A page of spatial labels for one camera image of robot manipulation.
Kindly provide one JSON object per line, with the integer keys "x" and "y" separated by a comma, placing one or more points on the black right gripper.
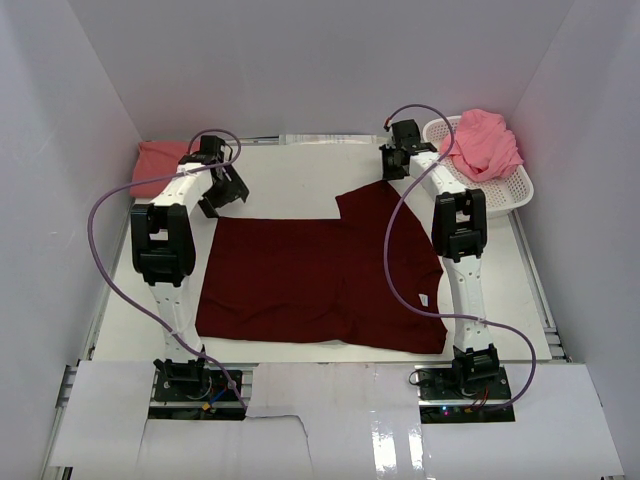
{"x": 387, "y": 174}

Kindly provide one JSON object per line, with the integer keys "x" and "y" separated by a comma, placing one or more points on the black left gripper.
{"x": 234, "y": 189}

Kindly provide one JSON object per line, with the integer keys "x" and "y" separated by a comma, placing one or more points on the dark red t-shirt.
{"x": 357, "y": 279}

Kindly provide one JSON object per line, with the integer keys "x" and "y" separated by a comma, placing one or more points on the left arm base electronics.
{"x": 196, "y": 391}

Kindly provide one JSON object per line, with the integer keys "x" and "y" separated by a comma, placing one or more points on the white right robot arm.
{"x": 458, "y": 236}

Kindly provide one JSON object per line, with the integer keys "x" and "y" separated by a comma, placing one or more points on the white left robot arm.
{"x": 163, "y": 247}

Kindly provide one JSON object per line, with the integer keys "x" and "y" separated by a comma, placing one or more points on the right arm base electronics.
{"x": 443, "y": 401}

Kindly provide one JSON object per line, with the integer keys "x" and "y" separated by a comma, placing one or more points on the folded salmon t-shirt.
{"x": 155, "y": 159}

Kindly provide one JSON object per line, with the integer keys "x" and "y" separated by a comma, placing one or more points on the crumpled pink t-shirt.
{"x": 483, "y": 148}

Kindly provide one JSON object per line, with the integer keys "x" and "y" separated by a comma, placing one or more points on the white plastic basket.
{"x": 503, "y": 195}

